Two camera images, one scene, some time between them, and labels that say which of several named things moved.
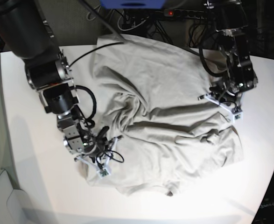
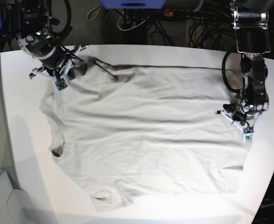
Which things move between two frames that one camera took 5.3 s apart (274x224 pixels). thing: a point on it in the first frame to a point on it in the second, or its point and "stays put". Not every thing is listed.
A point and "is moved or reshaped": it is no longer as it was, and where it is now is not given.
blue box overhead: [132, 4] stays put
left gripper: [99, 149] to [59, 73]
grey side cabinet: [6, 205] stays put
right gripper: [229, 92] to [243, 115]
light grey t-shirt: [148, 93] is moved or reshaped
